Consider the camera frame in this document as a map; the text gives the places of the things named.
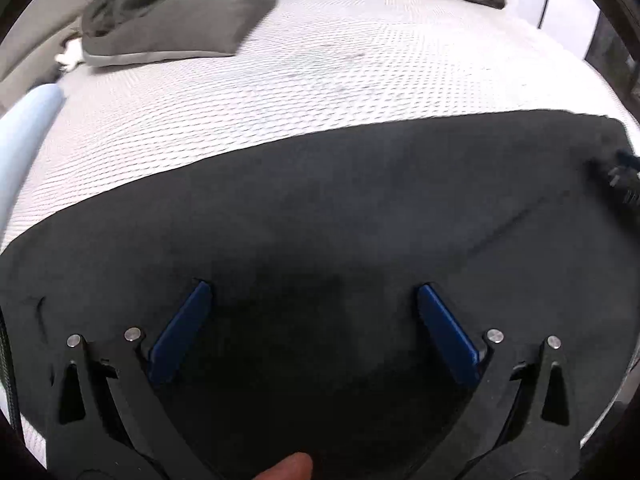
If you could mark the bed with white honeycomb sheet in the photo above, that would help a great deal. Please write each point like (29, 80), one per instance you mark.
(325, 75)

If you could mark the person's left hand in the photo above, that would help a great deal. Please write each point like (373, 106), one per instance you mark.
(287, 467)

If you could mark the beige padded headboard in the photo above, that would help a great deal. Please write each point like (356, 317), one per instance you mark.
(35, 35)

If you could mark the dark green duvet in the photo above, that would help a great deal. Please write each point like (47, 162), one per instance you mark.
(200, 5)

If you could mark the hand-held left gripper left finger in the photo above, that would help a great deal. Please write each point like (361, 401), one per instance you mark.
(180, 332)

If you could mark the light blue pillow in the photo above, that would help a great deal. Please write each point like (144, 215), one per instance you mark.
(25, 135)

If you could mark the open dark wardrobe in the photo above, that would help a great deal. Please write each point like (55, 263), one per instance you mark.
(612, 55)

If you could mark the white plush toy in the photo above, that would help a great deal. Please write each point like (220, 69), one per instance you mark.
(70, 55)

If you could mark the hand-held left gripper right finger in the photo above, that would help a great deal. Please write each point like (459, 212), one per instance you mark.
(447, 332)

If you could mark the black pants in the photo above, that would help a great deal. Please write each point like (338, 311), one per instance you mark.
(310, 210)

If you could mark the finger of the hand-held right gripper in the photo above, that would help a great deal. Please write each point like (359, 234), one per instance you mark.
(625, 175)

